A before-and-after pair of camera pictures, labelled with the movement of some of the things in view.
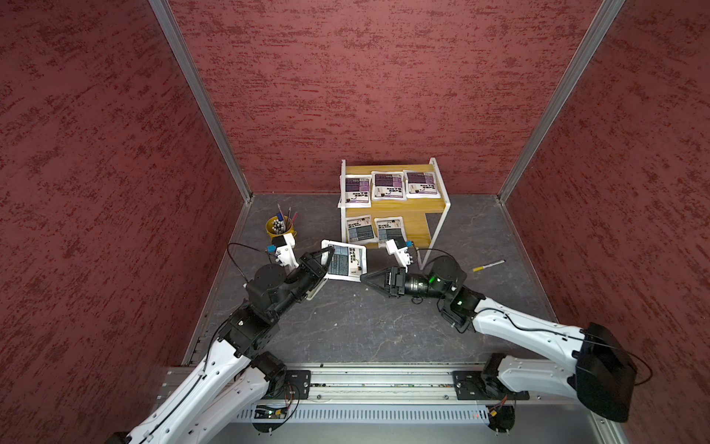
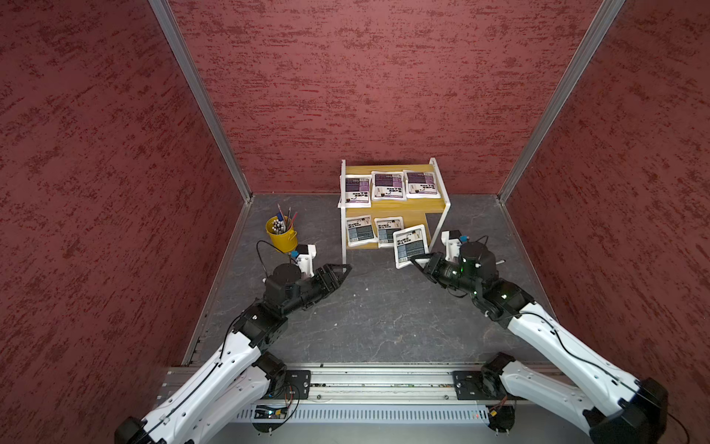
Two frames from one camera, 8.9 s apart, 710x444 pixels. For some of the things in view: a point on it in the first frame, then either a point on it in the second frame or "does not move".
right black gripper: [396, 276] to [434, 277]
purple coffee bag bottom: [421, 184] does not move
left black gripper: [312, 266] to [333, 280]
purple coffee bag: [357, 191] does not move
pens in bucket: [283, 221] does not move
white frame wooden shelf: [386, 204] does not move
